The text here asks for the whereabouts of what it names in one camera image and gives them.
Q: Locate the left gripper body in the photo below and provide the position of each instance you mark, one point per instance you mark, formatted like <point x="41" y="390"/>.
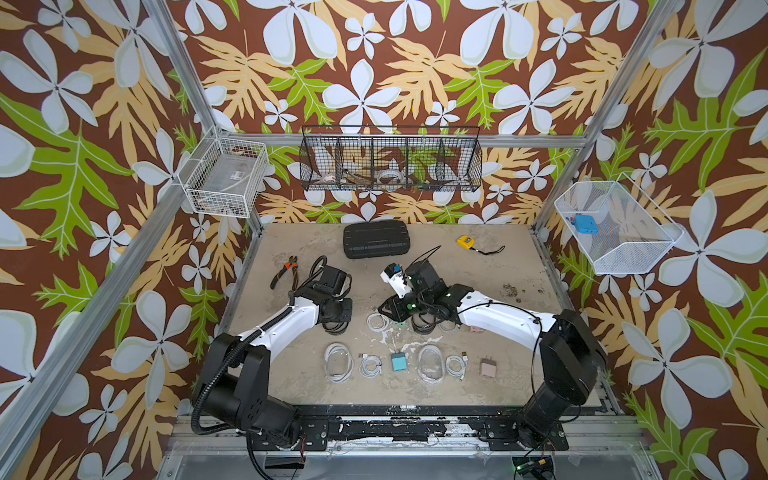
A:
<point x="342" y="309"/>

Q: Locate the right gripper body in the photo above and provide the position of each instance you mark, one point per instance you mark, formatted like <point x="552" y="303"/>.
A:
<point x="412" y="304"/>

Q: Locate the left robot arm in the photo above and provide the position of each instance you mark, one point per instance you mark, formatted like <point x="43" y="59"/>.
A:
<point x="233" y="387"/>

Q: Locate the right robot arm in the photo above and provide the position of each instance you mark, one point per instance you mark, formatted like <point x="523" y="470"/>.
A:
<point x="571" y="358"/>

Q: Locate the orange black pliers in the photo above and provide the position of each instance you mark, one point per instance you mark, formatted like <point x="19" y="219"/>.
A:
<point x="291" y="266"/>

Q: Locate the black hard case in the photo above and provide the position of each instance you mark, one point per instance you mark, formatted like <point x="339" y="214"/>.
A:
<point x="376" y="239"/>

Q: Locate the yellow tape measure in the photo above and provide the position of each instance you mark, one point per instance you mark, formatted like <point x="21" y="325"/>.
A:
<point x="469" y="243"/>

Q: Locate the teal charger lower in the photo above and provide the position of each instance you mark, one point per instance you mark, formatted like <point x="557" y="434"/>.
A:
<point x="399" y="362"/>

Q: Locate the pink charger lower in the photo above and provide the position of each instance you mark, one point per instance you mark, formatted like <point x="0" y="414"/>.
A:
<point x="488" y="368"/>

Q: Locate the blue object in basket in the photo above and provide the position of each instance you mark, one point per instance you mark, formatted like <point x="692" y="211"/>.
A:
<point x="585" y="224"/>

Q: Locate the white mesh basket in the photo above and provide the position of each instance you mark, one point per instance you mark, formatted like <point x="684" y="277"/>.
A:
<point x="635" y="233"/>

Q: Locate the black wire basket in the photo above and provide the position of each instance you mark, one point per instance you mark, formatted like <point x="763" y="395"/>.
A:
<point x="368" y="157"/>

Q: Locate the white wire basket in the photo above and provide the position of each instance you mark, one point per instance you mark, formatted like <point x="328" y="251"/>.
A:
<point x="222" y="175"/>

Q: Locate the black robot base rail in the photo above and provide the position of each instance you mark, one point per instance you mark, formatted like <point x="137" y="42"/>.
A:
<point x="494" y="427"/>

